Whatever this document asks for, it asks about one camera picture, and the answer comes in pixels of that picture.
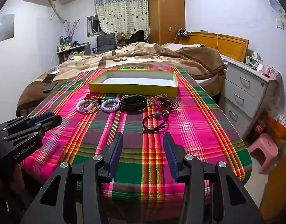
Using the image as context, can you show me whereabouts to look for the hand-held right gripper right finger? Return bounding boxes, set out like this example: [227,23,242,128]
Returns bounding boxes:
[163,132,266,224]

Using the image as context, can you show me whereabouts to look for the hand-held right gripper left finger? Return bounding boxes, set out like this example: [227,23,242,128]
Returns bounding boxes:
[20,132,124,224]

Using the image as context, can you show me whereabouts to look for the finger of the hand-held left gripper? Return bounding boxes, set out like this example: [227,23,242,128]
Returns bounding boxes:
[0,111,56,132]
[0,115,63,145]

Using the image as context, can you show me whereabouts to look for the grey thin hair tie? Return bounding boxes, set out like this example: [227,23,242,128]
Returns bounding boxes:
[76,100,97,115]

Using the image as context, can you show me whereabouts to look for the pink spiral hair tie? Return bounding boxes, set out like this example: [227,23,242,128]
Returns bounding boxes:
[83,100,100,113]

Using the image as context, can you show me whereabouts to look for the black hair tie with beads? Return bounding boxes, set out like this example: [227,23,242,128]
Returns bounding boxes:
[142,110,170,134]

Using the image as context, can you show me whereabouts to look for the purple spiral hair tie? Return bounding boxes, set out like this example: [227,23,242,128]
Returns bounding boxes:
[100,98,121,114]

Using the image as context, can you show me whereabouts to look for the black wide bracelet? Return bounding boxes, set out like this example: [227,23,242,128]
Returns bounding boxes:
[119,94,148,111]

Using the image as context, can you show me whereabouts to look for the dark bead bracelet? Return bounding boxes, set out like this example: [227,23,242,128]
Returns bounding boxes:
[158,100,179,111]

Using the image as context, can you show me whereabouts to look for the white shallow box tray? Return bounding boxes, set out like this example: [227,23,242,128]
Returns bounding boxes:
[88,69,178,98]

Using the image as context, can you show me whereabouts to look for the pink green plaid cloth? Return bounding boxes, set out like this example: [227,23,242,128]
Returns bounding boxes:
[20,66,252,224]

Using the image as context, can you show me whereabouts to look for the dark phone with orange charm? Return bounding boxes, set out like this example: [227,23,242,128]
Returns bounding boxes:
[42,73,56,84]

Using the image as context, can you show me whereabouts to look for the row of bottles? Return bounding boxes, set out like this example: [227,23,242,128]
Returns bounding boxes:
[56,35,73,52]

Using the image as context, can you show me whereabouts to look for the grey desk shelf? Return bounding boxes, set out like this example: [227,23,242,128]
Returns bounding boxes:
[56,42,91,64]

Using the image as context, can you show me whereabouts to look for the white bed sheet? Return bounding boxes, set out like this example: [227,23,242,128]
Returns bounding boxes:
[196,71,226,94]

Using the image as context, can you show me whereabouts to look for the cola bottle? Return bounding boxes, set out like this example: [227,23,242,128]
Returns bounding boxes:
[248,119,266,144]

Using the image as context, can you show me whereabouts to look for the pink plastic stool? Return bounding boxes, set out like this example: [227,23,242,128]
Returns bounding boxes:
[247,133,279,174]

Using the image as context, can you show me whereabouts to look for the purple flower branches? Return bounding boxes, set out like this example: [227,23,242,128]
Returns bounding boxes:
[64,19,84,42]

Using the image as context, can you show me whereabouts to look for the black office chair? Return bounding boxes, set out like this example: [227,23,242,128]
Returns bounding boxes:
[92,33,118,53]

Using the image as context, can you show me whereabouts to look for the brown printed blanket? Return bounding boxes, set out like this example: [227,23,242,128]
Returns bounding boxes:
[17,41,227,117]

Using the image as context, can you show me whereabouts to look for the grey drawer nightstand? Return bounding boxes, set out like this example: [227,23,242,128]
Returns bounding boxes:
[221,59,278,143]

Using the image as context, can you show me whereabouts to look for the window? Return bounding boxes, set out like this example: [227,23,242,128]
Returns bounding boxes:
[86,15,105,37]

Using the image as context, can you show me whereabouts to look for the brown teddy bear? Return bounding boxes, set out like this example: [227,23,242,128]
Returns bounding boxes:
[116,31,127,46]

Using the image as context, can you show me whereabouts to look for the air conditioner pipe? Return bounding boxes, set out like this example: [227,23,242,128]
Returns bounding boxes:
[48,0,67,24]

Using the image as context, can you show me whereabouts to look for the orange basket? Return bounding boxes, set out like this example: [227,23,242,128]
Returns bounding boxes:
[266,113,286,140]

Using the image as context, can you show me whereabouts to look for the white pillow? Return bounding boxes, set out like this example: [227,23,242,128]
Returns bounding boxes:
[167,42,199,51]

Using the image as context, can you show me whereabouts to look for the wooden door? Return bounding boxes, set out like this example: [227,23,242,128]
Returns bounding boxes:
[260,159,286,222]

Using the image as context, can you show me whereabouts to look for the dark cloth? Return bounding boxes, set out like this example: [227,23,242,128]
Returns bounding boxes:
[128,29,148,45]

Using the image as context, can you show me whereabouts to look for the heart print curtain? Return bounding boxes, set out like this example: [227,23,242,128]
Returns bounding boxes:
[94,0,151,41]

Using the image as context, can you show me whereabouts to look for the black eyeglasses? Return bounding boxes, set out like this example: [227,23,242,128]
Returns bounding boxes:
[246,56,260,69]

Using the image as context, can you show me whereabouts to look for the wooden bed headboard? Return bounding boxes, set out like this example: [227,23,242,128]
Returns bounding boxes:
[178,31,250,62]

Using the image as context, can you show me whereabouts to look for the wooden wardrobe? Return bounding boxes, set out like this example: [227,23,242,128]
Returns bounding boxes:
[147,0,186,46]

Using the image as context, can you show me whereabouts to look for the red bead bracelet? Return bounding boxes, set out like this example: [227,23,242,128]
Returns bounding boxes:
[83,93,105,103]

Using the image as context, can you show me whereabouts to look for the light brown bead bracelet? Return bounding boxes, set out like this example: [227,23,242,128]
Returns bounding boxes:
[148,94,171,104]

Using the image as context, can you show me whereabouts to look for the wall poster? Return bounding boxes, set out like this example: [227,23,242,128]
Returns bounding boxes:
[0,14,15,43]

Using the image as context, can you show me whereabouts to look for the wall shelf with charger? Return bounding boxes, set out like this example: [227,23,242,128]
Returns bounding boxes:
[176,29,191,38]

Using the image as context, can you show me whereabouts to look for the cartoon wall sticker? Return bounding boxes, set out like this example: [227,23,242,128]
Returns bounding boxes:
[267,0,286,32]

